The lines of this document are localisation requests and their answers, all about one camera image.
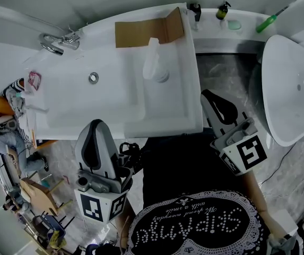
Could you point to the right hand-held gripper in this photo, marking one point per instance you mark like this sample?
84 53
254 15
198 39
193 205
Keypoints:
247 150

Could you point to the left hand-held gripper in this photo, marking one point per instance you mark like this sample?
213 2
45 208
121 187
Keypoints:
101 200

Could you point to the white spray bottle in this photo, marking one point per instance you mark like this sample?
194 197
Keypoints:
154 62

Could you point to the person's left forearm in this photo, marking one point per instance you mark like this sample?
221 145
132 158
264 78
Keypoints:
122 230

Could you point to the person's right forearm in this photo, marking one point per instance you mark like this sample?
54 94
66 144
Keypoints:
260 203

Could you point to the green plastic bottle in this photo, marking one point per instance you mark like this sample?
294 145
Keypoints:
268 23

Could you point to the olive pump bottle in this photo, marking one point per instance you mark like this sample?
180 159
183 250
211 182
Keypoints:
222 10

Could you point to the black pump bottle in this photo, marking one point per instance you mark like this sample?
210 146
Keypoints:
196 10

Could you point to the white sink table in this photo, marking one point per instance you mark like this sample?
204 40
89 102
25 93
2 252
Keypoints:
167 108

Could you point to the person's black printed shirt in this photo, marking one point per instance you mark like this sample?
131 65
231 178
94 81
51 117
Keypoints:
194 169

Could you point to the white bathtub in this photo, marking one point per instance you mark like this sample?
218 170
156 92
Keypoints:
287 94

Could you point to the small wooden table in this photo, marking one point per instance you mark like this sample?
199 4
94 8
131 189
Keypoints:
39 195

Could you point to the white squeegee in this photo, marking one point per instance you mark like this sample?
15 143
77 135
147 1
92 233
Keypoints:
36 108

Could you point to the metal sink drain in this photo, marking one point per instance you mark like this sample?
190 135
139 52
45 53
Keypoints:
93 77

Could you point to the white ledge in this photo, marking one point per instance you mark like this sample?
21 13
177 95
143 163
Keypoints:
247 40

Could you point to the blue chair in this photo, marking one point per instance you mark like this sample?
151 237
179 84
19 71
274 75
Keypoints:
51 230

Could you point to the green soap dish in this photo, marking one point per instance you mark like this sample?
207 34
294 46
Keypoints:
234 25

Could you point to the gray crumpled cloth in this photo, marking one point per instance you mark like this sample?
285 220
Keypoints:
17 105

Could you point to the white tube green cap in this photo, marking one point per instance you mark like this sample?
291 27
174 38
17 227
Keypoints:
21 94

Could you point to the pink packet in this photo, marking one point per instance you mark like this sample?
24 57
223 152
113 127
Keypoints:
34 80

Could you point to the brown cardboard piece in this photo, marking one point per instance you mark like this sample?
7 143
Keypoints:
141 33

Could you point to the chrome faucet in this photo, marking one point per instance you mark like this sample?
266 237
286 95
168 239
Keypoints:
59 42

